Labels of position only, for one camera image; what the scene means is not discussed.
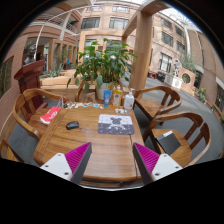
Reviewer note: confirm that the right near wooden chair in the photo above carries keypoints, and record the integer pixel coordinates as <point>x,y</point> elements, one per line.
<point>198,131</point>

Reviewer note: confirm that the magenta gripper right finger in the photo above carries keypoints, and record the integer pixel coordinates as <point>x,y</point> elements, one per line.
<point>153,166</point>

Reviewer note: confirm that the grey bear mouse pad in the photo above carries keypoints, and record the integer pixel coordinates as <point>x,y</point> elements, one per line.
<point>115,124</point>

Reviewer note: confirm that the white pump sanitizer bottle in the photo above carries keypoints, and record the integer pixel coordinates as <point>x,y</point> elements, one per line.
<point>129,100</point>

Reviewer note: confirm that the dark wooden podium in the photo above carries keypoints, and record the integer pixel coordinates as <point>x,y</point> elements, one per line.
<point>28,75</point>

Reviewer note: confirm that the left wooden chair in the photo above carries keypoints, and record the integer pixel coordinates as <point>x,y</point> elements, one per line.
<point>29,107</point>

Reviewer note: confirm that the wooden chair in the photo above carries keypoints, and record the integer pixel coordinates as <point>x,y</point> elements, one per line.
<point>171,100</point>
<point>29,107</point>
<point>85,96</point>
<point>198,131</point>

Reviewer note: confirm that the wooden table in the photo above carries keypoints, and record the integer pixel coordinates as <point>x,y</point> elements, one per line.
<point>111,164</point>

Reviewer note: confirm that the right far wooden chair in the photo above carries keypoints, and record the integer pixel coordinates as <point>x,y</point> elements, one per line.
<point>171,100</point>

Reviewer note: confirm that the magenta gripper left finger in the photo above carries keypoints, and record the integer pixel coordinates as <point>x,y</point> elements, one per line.
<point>70,166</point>

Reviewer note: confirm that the bronze bust statue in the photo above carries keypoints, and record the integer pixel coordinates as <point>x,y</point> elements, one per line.
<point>30,57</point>

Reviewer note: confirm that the blue tube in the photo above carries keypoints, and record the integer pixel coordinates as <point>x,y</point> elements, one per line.
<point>107,95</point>

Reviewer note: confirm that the wooden pillar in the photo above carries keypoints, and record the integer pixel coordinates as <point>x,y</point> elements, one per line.
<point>142,50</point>

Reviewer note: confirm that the white plant pot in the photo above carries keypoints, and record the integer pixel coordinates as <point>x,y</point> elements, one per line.
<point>104,86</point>

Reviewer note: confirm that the yellow liquid bottle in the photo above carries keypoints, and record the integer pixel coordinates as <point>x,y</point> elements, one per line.
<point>117,96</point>

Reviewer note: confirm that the green potted plant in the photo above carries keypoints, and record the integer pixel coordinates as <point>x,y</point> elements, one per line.
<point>108,66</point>

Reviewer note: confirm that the black computer mouse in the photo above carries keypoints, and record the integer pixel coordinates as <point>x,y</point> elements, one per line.
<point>72,125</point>

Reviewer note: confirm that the red white packet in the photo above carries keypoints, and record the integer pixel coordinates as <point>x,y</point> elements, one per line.
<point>49,116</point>

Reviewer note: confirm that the black notebook on chair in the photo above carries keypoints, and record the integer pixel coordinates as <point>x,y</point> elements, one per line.
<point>168,142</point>

